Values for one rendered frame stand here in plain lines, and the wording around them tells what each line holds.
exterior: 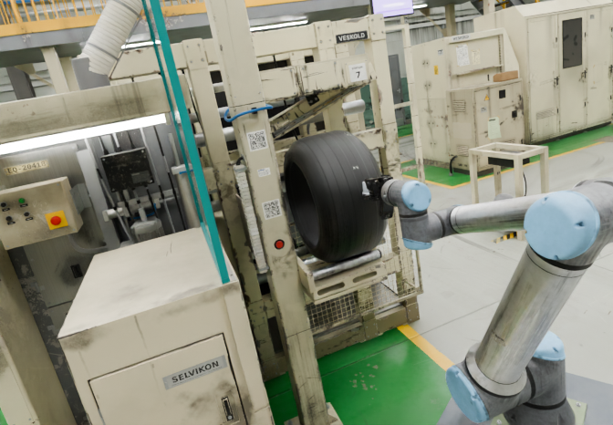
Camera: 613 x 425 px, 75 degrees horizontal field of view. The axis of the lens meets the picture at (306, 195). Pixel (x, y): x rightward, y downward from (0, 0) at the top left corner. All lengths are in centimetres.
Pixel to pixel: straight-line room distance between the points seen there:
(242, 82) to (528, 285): 118
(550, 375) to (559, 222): 63
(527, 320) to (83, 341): 96
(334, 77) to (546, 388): 147
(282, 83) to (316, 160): 48
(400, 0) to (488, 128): 212
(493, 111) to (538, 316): 545
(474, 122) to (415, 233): 489
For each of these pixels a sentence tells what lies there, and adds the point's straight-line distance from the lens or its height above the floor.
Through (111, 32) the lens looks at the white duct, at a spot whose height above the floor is 202.
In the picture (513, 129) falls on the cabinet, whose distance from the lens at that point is 661.
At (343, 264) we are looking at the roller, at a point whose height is 91.
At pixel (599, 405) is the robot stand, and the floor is 60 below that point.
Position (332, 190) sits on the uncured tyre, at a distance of 156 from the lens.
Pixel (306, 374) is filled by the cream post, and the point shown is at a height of 40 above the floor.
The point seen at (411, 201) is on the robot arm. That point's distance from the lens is 126.
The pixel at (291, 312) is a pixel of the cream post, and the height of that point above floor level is 73.
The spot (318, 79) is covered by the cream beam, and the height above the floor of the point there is 170.
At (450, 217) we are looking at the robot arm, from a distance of 134.
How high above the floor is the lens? 168
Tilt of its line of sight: 15 degrees down
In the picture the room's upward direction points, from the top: 11 degrees counter-clockwise
